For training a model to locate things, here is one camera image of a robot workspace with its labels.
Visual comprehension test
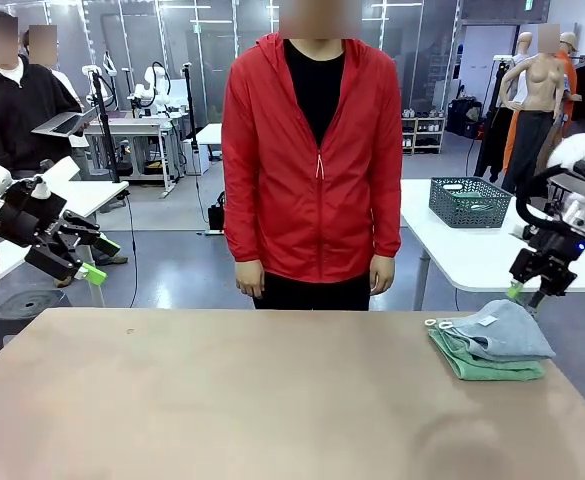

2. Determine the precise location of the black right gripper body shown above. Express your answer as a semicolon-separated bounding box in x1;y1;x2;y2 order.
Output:
523;223;584;275

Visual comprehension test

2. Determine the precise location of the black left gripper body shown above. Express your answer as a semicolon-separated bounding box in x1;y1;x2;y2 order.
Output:
0;178;69;247

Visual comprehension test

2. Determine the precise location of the blue-grey terry towel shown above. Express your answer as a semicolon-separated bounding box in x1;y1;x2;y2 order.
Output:
425;298;557;361

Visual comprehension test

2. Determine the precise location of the dark grey mesh basket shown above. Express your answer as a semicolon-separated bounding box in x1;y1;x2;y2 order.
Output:
429;176;515;229

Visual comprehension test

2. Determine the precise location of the silver laptop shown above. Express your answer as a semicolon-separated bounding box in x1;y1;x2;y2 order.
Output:
31;107;99;137

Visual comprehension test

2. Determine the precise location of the green terry towel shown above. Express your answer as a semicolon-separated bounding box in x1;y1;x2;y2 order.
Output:
426;327;547;383

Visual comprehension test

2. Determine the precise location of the red-sleeved left forearm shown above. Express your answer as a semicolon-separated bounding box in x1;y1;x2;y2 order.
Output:
369;184;403;260

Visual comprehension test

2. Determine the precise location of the person's left hand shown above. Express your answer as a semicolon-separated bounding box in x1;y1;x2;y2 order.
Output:
369;254;396;295

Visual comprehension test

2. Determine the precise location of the person's right hand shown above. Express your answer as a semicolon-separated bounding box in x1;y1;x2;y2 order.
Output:
235;259;266;300

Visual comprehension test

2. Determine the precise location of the black plastic stool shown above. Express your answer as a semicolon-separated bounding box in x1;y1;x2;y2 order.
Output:
0;289;73;351

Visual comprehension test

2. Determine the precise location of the bystander in black hoodie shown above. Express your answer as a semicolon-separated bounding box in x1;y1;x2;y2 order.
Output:
0;12;84;174

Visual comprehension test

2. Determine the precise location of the black tripod with white head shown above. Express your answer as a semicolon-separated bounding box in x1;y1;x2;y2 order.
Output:
82;63;123;184

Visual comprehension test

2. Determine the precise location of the white background workbench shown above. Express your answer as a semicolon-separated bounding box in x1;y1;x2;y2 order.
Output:
84;117;188;194

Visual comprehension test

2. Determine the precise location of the black bag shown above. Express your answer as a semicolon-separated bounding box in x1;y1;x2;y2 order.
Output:
207;191;228;231

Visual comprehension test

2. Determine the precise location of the white standing desk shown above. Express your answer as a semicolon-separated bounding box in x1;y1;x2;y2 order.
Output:
195;123;224;162

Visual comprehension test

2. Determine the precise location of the white shoe rack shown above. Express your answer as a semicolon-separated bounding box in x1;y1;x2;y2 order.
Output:
401;117;447;155

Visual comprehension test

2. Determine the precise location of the beige mannequin with dark skirt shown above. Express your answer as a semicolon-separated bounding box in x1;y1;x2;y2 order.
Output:
501;24;571;196

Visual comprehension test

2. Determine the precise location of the person in red jacket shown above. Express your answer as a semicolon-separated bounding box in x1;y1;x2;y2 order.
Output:
220;0;403;311

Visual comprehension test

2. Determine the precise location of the white mannequin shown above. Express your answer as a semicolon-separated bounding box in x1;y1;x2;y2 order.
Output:
514;32;536;109

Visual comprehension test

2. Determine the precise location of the orange mannequin with bucket hat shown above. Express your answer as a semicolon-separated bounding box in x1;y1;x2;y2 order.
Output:
556;32;581;121

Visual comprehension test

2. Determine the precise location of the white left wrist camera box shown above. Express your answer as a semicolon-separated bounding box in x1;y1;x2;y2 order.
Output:
41;155;82;184

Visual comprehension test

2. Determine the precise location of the black camera pole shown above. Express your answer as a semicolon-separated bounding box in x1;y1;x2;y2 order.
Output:
180;62;201;151

